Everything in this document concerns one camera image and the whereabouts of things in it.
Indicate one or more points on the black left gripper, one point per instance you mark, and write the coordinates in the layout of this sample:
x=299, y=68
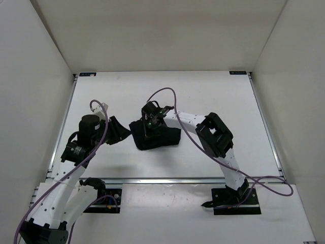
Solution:
x=120, y=131

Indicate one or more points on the blue corner label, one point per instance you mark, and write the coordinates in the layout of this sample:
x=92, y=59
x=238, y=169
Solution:
x=238, y=72
x=87, y=74

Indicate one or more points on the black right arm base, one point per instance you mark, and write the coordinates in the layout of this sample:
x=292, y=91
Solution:
x=223, y=203

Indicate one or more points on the blue right corner label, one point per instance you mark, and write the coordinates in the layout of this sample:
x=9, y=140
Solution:
x=238, y=72

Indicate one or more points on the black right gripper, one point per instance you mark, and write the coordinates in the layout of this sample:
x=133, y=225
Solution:
x=145, y=121

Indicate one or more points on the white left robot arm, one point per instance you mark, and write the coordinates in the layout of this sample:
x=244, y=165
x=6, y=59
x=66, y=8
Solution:
x=54, y=213

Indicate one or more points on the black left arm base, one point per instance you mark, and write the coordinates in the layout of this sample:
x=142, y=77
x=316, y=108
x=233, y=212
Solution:
x=108, y=199

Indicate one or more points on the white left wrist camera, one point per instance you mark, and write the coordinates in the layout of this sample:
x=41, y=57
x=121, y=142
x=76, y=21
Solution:
x=99, y=111

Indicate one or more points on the blue left corner label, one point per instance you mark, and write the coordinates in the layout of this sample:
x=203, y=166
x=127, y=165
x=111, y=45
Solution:
x=87, y=74

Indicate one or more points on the black pleated skirt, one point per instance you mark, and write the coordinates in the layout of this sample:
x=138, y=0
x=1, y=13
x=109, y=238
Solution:
x=146, y=138

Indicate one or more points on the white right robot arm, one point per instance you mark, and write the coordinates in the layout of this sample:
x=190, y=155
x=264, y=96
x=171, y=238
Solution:
x=215, y=137

